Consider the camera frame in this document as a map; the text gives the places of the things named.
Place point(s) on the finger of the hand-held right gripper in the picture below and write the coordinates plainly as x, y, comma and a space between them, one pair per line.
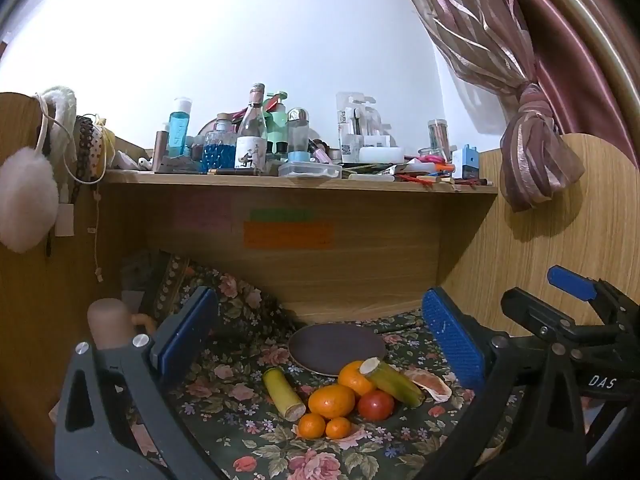
535, 312
570, 282

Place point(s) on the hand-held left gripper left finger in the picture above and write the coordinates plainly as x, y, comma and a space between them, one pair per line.
187, 330

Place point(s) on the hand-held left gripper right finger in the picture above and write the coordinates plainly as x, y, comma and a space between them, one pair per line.
452, 335

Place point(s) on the medium orange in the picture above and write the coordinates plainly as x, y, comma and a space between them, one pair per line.
354, 377

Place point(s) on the dark round plate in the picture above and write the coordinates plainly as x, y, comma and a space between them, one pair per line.
335, 342

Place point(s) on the large orange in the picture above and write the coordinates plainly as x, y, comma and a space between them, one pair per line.
331, 401

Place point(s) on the small mandarin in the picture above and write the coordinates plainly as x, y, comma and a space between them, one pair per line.
311, 425
338, 428

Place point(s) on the red tomato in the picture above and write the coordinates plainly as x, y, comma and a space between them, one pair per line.
376, 405

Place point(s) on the wooden desk hutch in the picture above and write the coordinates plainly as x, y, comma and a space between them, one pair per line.
350, 280

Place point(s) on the pink sticky note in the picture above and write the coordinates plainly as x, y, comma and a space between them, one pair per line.
202, 212

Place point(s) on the green sticky note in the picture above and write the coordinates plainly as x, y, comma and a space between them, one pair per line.
281, 215

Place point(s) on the dark floral cloth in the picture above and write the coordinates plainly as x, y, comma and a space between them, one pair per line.
280, 455

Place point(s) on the small blue box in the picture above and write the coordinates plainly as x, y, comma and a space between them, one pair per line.
470, 162

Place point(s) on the white charger adapter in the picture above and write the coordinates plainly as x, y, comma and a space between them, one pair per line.
65, 220

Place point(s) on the round blue liquid bottle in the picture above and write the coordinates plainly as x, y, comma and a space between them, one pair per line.
220, 155

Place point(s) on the brown lipstick tube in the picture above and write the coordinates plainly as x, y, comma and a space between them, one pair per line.
160, 150

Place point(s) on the white box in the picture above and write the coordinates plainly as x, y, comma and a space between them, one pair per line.
380, 153

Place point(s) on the clear pencil jar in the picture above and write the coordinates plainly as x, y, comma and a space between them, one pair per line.
438, 135

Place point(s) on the tall blue liquid bottle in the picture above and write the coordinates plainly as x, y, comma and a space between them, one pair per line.
178, 132

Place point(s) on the clear white label glass bottle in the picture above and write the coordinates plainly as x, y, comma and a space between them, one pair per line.
251, 140

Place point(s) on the clear plastic box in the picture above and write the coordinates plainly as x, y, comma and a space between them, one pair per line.
310, 170

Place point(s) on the blue tape roll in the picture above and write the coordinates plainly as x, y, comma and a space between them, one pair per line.
297, 156

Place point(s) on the brown patterned headband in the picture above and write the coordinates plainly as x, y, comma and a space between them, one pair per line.
85, 145

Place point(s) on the white fluffy earmuffs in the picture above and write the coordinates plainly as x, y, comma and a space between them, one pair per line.
22, 195

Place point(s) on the green pump bottle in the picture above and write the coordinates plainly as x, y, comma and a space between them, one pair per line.
277, 125

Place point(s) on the clear silver cap bottle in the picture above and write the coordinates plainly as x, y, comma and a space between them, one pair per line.
297, 130

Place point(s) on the clear acrylic organiser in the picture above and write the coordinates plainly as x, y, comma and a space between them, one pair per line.
357, 125

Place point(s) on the pink striped curtain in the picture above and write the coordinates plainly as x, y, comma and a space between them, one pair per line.
475, 20

